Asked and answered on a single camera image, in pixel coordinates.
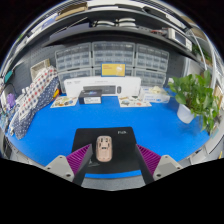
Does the potted green plant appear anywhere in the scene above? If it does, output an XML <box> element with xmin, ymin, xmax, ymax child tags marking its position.
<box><xmin>167</xmin><ymin>69</ymin><xmax>221</xmax><ymax>135</ymax></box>

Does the white keyboard box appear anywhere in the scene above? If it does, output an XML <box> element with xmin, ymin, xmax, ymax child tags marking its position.
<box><xmin>63</xmin><ymin>76</ymin><xmax>143</xmax><ymax>99</ymax></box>

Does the purple small object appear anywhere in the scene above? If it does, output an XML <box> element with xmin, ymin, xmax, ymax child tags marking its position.
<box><xmin>6</xmin><ymin>92</ymin><xmax>17</xmax><ymax>110</ymax></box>

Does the yellow card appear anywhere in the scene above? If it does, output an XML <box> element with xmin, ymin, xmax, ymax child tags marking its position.
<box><xmin>100</xmin><ymin>62</ymin><xmax>127</xmax><ymax>78</ymax></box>

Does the black mouse pad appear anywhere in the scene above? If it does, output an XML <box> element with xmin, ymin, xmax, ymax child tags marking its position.
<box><xmin>71</xmin><ymin>126</ymin><xmax>143</xmax><ymax>175</ymax></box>

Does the white crate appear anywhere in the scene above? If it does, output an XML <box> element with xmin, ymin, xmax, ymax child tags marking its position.
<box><xmin>29</xmin><ymin>58</ymin><xmax>51</xmax><ymax>81</ymax></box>

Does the white and blue tissue box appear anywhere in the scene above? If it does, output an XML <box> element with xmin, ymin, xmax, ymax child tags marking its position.
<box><xmin>138</xmin><ymin>85</ymin><xmax>171</xmax><ymax>105</ymax></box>

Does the dark wall shelf unit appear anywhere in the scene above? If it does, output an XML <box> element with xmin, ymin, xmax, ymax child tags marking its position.
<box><xmin>0</xmin><ymin>0</ymin><xmax>201</xmax><ymax>79</ymax></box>

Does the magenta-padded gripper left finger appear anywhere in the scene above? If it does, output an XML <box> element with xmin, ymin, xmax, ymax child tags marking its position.
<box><xmin>43</xmin><ymin>143</ymin><xmax>95</xmax><ymax>187</ymax></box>

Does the rose gold computer mouse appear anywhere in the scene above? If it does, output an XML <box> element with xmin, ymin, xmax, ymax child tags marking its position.
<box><xmin>95</xmin><ymin>134</ymin><xmax>114</xmax><ymax>164</ymax></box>

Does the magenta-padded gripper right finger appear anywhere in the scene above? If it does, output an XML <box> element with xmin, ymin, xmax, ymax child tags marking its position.
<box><xmin>134</xmin><ymin>143</ymin><xmax>184</xmax><ymax>185</ymax></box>

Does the printed picture sheet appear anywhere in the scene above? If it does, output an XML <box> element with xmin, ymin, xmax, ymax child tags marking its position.
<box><xmin>117</xmin><ymin>95</ymin><xmax>153</xmax><ymax>109</ymax></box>
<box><xmin>49</xmin><ymin>95</ymin><xmax>80</xmax><ymax>109</ymax></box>

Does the white metal shelf rack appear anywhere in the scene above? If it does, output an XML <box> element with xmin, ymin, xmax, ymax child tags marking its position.
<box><xmin>189</xmin><ymin>25</ymin><xmax>224</xmax><ymax>113</ymax></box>

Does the small black box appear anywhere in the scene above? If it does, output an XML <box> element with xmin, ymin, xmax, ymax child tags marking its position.
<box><xmin>77</xmin><ymin>88</ymin><xmax>103</xmax><ymax>106</ymax></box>

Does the patterned fabric bag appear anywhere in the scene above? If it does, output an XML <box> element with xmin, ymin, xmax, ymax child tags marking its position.
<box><xmin>9</xmin><ymin>65</ymin><xmax>61</xmax><ymax>141</ymax></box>

